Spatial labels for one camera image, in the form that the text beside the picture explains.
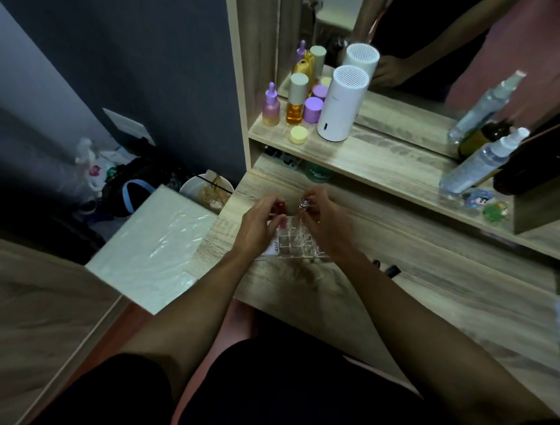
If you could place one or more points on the dark amber bottle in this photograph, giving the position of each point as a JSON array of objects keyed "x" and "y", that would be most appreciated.
[{"x": 479, "y": 139}]

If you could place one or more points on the white cylindrical humidifier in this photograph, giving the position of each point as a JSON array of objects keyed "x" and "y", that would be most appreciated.
[{"x": 342, "y": 105}]

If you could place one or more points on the clear spray bottle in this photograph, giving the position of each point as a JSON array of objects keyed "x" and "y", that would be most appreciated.
[{"x": 479, "y": 164}]

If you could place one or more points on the red lipstick tube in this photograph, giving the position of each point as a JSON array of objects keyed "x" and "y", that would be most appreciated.
[{"x": 280, "y": 207}]

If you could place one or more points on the person's right thumb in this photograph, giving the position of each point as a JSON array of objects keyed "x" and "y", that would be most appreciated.
[{"x": 307, "y": 218}]

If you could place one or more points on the white wall plate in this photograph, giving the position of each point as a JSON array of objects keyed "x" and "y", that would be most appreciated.
[{"x": 129, "y": 127}]

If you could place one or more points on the black shorts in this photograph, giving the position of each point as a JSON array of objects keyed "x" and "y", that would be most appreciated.
[{"x": 284, "y": 385}]

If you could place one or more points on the white bucket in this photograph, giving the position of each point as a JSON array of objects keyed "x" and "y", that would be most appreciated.
[{"x": 205, "y": 191}]

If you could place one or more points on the person's left forearm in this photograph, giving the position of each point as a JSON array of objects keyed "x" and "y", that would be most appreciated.
[{"x": 192, "y": 315}]

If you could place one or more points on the person's right hand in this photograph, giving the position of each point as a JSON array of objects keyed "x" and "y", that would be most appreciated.
[{"x": 330, "y": 223}]

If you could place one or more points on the purple dropper bottle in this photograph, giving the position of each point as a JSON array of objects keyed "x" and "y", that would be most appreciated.
[{"x": 271, "y": 107}]

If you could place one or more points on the clear acrylic lipstick organizer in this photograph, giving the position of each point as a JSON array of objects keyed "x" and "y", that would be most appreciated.
[{"x": 299, "y": 245}]

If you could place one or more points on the person's left hand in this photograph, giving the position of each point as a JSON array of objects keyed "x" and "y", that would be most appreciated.
[{"x": 253, "y": 227}]

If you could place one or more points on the small yellow jar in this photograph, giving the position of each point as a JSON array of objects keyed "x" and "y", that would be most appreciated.
[{"x": 299, "y": 135}]

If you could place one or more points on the dark brown box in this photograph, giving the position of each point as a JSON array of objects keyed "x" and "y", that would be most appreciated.
[{"x": 531, "y": 164}]

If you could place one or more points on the green lidded jar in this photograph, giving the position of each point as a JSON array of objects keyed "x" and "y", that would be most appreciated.
[{"x": 318, "y": 173}]

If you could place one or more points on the white plastic-wrapped board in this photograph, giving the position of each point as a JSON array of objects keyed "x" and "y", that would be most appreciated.
[{"x": 153, "y": 249}]

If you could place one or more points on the person's right forearm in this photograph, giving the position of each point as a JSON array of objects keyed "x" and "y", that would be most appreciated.
[{"x": 420, "y": 341}]

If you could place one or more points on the wall mirror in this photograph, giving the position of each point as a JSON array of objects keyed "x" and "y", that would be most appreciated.
[{"x": 437, "y": 65}]

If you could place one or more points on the amber bottle with beige cap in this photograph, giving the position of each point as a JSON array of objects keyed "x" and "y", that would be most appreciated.
[{"x": 296, "y": 98}]

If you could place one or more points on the small black clip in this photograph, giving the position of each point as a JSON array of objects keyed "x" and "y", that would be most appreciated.
[{"x": 390, "y": 270}]

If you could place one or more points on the small blue toy figure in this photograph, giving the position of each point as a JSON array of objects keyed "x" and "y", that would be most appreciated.
[{"x": 477, "y": 198}]

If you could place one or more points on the wooden shelf unit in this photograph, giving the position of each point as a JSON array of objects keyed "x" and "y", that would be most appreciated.
[{"x": 393, "y": 170}]

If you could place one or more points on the small green toy figure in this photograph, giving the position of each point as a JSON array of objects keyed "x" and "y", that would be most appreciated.
[{"x": 495, "y": 212}]

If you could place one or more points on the purple lidded jar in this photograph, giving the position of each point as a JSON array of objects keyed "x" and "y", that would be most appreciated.
[{"x": 313, "y": 110}]

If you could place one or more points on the black patterned case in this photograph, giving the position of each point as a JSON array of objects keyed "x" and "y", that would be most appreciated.
[{"x": 282, "y": 157}]

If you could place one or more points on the white paper card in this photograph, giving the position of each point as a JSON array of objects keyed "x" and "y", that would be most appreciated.
[{"x": 271, "y": 247}]

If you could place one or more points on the person's left thumb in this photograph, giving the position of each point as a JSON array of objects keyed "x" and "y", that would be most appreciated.
[{"x": 276, "y": 222}]

